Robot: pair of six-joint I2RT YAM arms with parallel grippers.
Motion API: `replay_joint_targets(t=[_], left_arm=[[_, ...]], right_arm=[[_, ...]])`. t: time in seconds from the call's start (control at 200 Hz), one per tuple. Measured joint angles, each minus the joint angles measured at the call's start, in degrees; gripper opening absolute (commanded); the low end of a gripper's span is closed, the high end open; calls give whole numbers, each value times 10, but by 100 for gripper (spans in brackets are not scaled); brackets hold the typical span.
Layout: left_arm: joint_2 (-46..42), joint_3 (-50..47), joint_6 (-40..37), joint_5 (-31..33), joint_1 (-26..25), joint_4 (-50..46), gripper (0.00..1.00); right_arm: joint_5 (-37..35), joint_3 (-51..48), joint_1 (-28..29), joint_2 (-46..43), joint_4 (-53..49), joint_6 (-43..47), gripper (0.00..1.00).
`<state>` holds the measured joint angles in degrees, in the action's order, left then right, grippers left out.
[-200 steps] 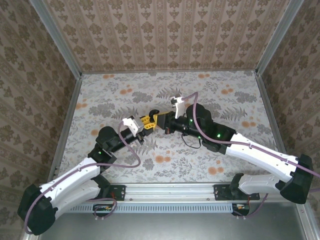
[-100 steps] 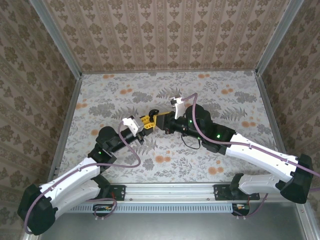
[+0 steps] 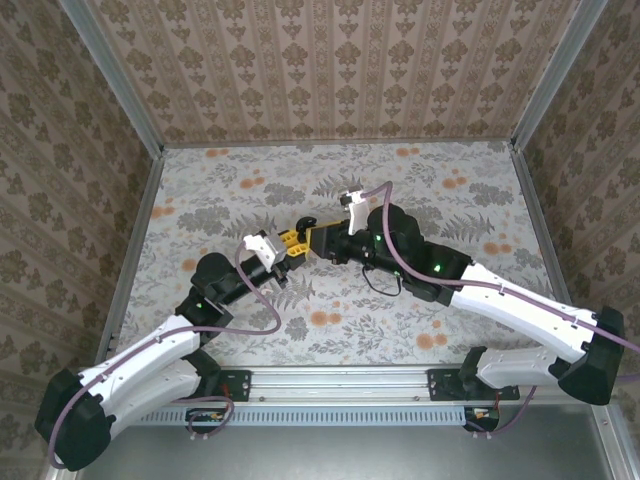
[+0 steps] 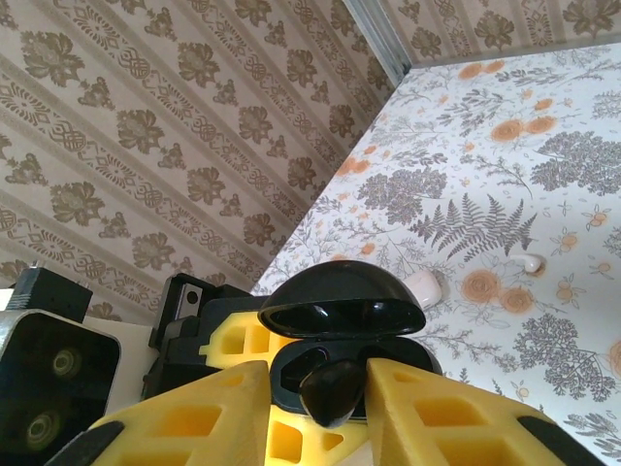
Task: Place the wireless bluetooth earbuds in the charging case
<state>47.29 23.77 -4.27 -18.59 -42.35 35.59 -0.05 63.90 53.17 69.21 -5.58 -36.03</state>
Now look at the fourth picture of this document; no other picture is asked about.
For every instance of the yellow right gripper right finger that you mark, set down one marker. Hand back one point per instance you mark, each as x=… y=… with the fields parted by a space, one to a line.
x=398 y=403

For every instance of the black earbud charging case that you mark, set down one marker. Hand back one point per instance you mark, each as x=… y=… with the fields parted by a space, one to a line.
x=339 y=291

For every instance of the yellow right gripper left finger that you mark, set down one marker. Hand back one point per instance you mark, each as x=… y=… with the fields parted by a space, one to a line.
x=233 y=398

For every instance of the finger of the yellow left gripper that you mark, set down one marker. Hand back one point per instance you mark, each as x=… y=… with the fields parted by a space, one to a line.
x=315 y=442
x=233 y=340

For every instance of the aluminium frame post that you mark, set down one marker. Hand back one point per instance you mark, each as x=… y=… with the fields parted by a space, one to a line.
x=376 y=34

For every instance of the white earbud charging case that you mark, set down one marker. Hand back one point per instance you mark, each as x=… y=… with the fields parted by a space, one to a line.
x=427 y=291

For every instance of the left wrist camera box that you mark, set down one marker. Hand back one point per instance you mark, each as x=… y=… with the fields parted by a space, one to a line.
x=53 y=388

